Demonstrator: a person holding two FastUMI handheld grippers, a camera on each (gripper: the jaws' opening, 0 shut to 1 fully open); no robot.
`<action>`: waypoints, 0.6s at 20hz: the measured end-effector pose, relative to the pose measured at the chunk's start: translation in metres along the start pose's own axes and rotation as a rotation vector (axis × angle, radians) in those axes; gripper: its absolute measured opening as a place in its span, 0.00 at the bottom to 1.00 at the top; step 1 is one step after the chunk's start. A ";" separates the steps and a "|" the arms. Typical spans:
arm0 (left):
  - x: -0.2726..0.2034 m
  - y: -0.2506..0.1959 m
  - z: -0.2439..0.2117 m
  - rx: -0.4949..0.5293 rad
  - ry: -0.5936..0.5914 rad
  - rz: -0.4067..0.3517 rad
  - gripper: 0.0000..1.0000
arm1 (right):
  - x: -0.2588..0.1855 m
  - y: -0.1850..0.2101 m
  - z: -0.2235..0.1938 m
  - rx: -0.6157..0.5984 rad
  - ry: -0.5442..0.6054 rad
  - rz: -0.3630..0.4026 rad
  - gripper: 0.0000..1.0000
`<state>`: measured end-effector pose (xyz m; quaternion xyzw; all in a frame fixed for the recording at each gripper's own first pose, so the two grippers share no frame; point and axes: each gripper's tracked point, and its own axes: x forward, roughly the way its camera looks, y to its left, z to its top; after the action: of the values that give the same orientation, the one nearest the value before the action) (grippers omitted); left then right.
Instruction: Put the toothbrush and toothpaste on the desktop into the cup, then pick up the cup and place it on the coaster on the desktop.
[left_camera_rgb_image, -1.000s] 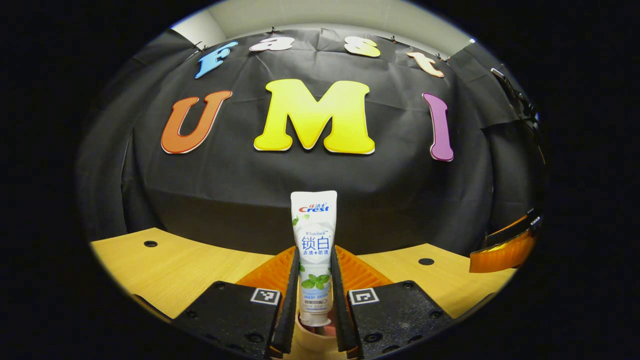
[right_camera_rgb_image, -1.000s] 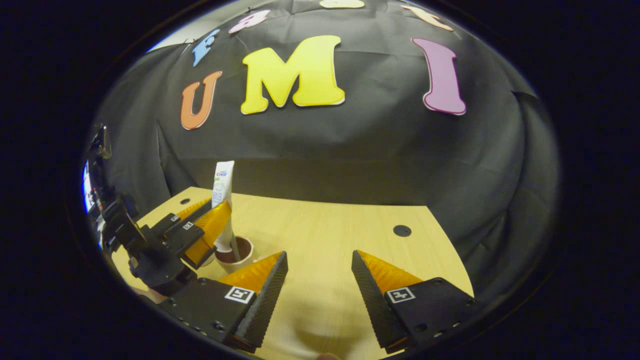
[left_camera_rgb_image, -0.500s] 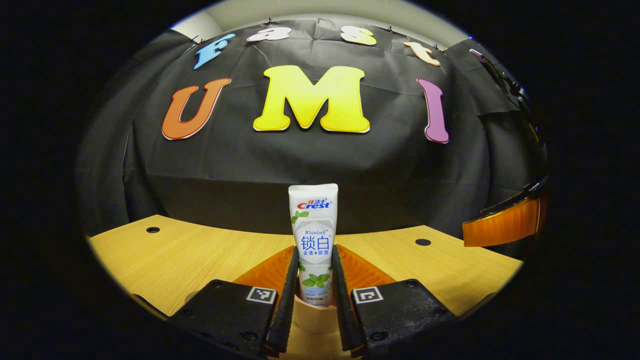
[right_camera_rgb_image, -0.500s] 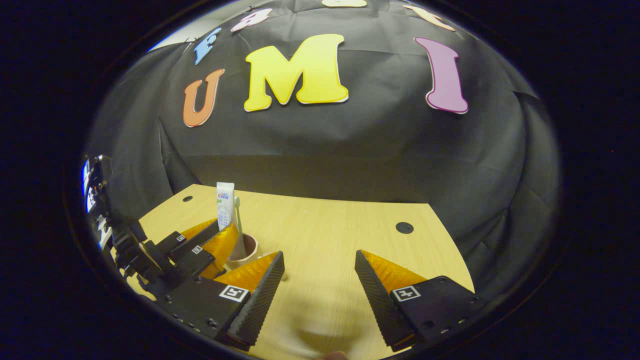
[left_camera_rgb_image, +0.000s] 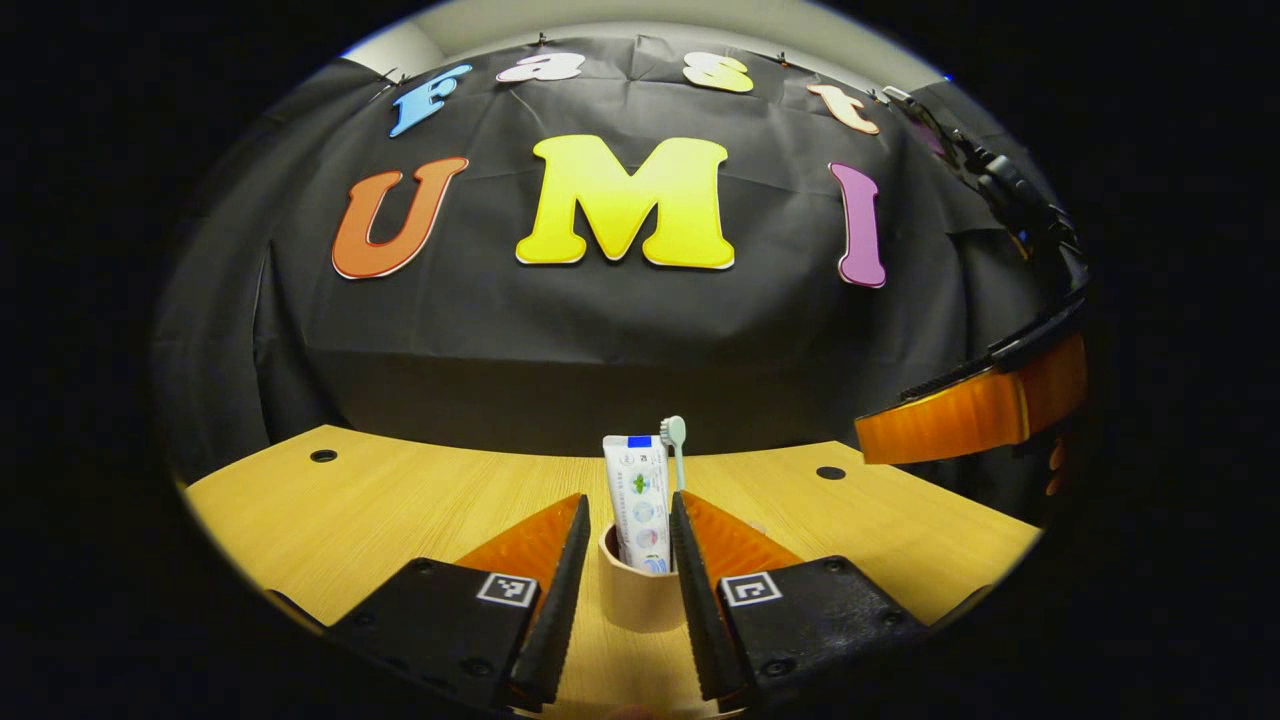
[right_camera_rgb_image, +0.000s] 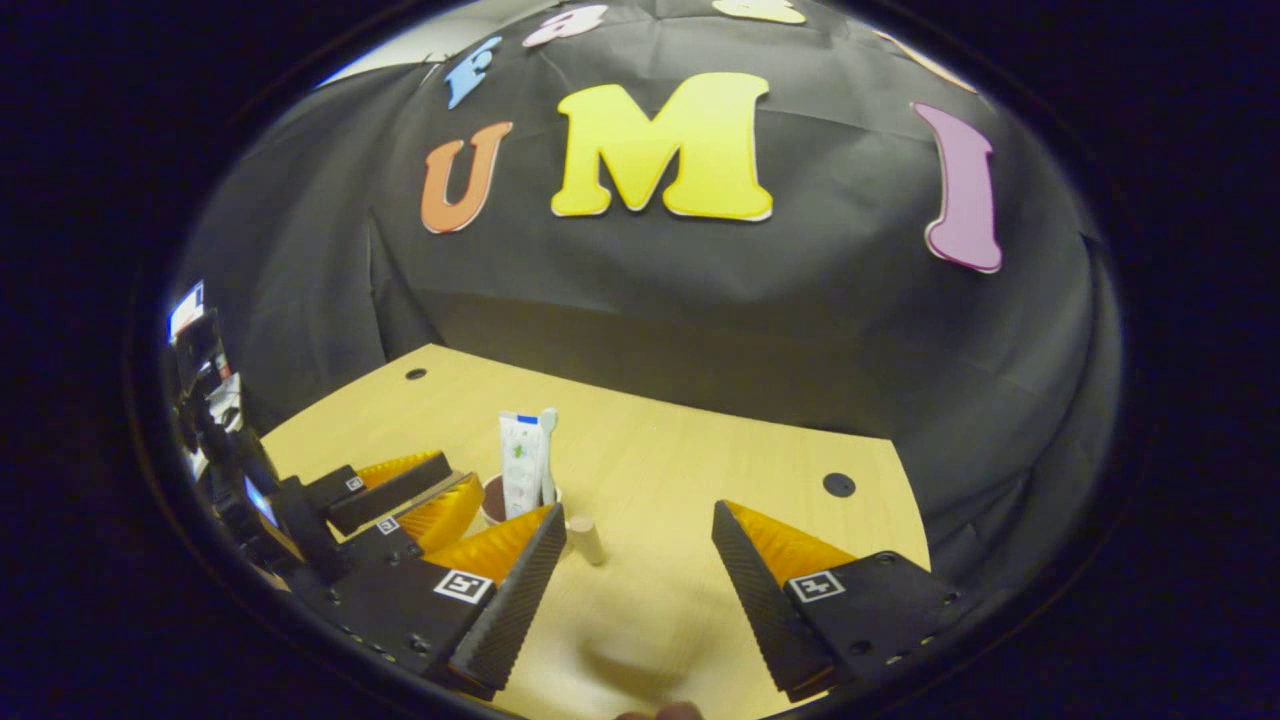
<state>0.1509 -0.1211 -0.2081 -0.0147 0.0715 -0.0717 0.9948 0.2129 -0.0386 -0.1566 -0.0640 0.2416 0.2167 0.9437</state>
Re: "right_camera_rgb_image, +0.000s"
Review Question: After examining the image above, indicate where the white toothpaste tube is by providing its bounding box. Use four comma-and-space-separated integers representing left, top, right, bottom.
499, 409, 548, 520

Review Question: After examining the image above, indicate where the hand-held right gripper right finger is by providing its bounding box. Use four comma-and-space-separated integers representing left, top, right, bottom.
711, 499, 968, 704

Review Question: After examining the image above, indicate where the computer monitor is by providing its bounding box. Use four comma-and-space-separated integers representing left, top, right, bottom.
167, 281, 207, 343

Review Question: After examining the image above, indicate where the beige cup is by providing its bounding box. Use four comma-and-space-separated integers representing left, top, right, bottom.
480, 472, 608, 568

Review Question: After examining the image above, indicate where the pale blue toothbrush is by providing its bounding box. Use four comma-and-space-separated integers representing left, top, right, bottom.
538, 406, 560, 506

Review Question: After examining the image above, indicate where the wooden desktop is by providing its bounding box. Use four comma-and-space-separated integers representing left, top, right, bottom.
258, 343, 933, 720

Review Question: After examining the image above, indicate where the white side desk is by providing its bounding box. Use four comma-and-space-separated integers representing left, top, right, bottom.
190, 370, 246, 471

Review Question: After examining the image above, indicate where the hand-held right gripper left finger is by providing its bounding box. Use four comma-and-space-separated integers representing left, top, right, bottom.
298, 502, 568, 702

